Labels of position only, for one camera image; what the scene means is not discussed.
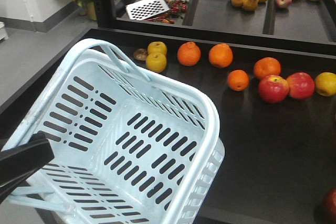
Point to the orange behind red apples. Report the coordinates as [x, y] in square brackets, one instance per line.
[266, 66]

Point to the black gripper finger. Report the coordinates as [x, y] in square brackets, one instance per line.
[19, 163]

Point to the yellow pear-apple front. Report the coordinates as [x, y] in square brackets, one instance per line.
[156, 62]

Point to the orange at back rail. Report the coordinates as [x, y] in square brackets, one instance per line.
[220, 55]

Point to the white perforated grater board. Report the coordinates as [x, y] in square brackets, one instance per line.
[145, 9]

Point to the small mandarin orange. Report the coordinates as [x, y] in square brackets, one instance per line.
[238, 80]

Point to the red apple near front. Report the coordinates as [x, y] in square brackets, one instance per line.
[328, 205]

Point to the brown mushroom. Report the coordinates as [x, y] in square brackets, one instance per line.
[140, 54]

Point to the red apple left of pair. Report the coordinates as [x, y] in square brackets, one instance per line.
[273, 89]

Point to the light blue plastic basket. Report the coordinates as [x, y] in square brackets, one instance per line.
[130, 145]

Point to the yellow pear-apple back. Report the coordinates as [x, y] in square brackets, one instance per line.
[157, 46]

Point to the yellow pear-apple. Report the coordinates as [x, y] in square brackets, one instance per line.
[156, 62]
[157, 46]

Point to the red apple right of pair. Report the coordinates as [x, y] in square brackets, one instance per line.
[301, 85]

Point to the yellow orange round fruit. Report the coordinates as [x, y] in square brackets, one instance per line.
[325, 84]

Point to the black wooden fruit display stand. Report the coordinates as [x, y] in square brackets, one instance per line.
[279, 158]

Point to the red apple of pair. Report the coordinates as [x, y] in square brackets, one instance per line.
[273, 89]
[301, 85]

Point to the bumpy top orange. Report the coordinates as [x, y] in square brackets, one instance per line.
[189, 54]

